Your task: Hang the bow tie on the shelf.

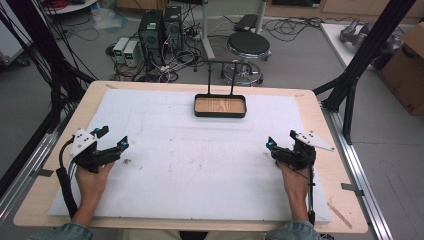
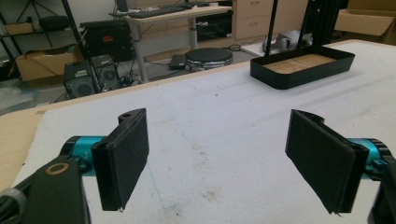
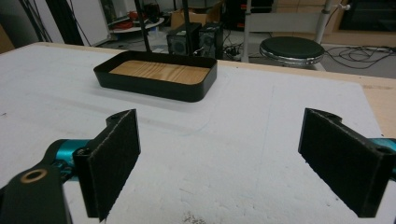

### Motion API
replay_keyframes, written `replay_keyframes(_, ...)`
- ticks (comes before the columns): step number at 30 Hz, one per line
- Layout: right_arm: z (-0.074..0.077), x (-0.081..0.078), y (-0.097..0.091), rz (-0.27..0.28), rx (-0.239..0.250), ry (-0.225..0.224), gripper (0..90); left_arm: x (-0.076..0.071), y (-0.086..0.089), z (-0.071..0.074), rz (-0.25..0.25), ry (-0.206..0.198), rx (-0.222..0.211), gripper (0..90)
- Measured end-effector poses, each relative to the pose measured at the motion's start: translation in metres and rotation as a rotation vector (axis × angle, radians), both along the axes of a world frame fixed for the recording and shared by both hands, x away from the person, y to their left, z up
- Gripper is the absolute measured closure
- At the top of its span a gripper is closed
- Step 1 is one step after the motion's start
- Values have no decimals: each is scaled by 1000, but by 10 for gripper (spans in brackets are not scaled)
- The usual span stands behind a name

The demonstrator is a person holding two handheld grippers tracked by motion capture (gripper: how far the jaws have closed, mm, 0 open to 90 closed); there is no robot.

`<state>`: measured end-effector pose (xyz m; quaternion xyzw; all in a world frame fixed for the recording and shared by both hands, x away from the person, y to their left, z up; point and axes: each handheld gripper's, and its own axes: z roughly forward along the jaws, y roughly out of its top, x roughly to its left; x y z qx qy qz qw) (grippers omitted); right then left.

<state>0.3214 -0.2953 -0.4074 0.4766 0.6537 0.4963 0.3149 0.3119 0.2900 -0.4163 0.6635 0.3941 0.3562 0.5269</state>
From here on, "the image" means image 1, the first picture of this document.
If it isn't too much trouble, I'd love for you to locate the black round stool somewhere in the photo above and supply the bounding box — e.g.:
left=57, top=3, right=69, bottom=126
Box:
left=220, top=31, right=272, bottom=87

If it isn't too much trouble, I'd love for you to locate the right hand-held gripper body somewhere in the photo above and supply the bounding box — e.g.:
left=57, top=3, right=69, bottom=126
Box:
left=270, top=131, right=336, bottom=172

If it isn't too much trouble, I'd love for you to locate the denim left sleeve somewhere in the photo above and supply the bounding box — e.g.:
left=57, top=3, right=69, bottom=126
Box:
left=25, top=222, right=95, bottom=240

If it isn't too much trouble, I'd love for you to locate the thick black sleeved cable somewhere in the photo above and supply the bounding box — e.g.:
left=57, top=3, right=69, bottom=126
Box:
left=55, top=137, right=80, bottom=220

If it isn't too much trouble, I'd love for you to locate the white power supply unit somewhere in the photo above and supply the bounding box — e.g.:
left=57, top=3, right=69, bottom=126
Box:
left=112, top=36, right=130, bottom=64
left=123, top=40, right=140, bottom=69

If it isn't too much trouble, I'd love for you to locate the white board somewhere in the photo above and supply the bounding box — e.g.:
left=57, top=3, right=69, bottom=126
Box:
left=319, top=22, right=378, bottom=71

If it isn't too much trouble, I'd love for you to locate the person's right hand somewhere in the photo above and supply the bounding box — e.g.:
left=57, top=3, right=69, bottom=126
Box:
left=277, top=162, right=312, bottom=198

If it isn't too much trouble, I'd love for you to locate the black metal frame stand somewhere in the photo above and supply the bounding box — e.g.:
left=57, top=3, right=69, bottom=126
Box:
left=312, top=0, right=418, bottom=146

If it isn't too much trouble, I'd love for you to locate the white foam mat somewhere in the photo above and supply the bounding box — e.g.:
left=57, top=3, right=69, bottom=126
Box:
left=48, top=87, right=333, bottom=224

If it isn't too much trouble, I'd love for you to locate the grey desk leg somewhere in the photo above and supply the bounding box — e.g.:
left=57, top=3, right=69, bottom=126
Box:
left=199, top=0, right=216, bottom=60
left=254, top=0, right=269, bottom=35

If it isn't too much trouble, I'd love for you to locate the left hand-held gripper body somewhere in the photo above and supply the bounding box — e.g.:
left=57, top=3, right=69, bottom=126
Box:
left=69, top=127, right=122, bottom=174

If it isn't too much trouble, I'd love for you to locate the person's lap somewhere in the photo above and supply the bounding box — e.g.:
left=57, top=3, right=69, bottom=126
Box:
left=118, top=229, right=268, bottom=240

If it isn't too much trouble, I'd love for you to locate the denim right sleeve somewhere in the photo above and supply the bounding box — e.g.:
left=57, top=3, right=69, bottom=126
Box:
left=264, top=219, right=324, bottom=240

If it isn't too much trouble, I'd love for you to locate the denim sleeve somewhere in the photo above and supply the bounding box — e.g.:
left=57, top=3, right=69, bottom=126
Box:
left=264, top=219, right=324, bottom=240
left=25, top=222, right=95, bottom=240

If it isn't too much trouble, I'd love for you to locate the thin wooden stick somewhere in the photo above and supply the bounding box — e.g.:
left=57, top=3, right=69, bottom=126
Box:
left=327, top=201, right=353, bottom=230

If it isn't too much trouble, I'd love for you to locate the flat black box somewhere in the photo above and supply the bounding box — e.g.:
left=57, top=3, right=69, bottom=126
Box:
left=233, top=13, right=259, bottom=33

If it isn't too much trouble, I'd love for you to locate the black metal frame with cables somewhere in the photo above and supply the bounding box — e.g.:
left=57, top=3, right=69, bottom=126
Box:
left=0, top=0, right=98, bottom=135

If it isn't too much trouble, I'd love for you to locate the black stand with wooden tray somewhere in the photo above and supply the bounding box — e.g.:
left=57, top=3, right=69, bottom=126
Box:
left=193, top=59, right=254, bottom=119

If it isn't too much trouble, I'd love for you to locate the clear plastic bag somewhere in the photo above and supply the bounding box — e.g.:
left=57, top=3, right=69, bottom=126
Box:
left=90, top=7, right=128, bottom=31

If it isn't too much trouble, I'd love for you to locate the black computer tower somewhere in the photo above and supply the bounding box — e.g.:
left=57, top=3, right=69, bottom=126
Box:
left=137, top=9, right=165, bottom=64
left=163, top=5, right=184, bottom=53

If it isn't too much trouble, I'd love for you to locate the grey tape piece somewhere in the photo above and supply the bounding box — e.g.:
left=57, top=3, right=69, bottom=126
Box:
left=340, top=182, right=365, bottom=197
left=29, top=168, right=55, bottom=178

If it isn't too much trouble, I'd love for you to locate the aluminium rail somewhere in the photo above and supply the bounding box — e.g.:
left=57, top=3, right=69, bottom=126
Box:
left=0, top=130, right=73, bottom=224
left=320, top=102, right=395, bottom=240

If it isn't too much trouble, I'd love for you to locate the round white table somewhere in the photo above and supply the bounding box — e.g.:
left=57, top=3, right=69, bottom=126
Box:
left=41, top=0, right=99, bottom=16

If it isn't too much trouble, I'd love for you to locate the brown cardboard box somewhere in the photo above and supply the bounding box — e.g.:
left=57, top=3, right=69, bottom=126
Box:
left=377, top=21, right=424, bottom=117

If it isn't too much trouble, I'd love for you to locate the thin black cable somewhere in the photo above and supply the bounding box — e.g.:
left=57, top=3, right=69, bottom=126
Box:
left=305, top=162, right=317, bottom=226

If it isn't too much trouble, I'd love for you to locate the person's left hand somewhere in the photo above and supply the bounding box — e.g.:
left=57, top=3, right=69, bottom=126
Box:
left=74, top=161, right=116, bottom=198

